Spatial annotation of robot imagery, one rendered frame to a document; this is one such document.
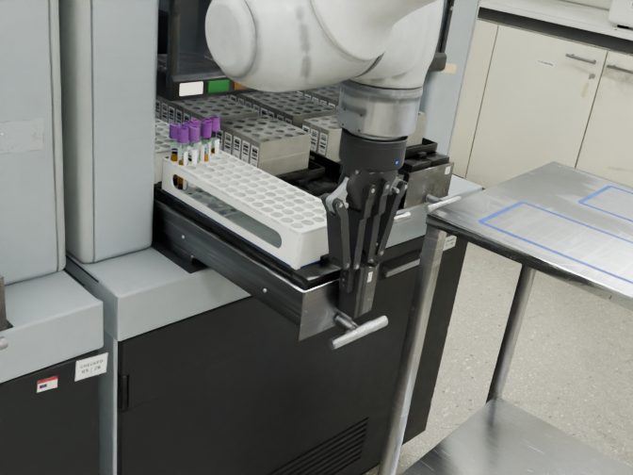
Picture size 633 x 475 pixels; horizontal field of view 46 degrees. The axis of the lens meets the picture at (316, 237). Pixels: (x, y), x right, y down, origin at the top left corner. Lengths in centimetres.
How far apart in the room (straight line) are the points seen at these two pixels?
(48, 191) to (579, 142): 260
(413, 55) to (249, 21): 22
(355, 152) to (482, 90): 270
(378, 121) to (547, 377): 167
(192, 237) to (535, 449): 88
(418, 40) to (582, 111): 252
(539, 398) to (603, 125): 136
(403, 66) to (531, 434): 104
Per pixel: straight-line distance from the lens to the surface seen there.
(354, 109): 80
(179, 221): 105
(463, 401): 216
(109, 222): 105
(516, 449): 159
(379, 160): 81
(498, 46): 344
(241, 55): 62
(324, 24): 62
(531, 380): 234
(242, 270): 96
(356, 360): 145
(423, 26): 77
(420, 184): 136
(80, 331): 98
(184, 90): 101
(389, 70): 76
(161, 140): 116
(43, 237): 101
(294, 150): 120
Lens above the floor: 123
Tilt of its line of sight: 25 degrees down
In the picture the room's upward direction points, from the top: 7 degrees clockwise
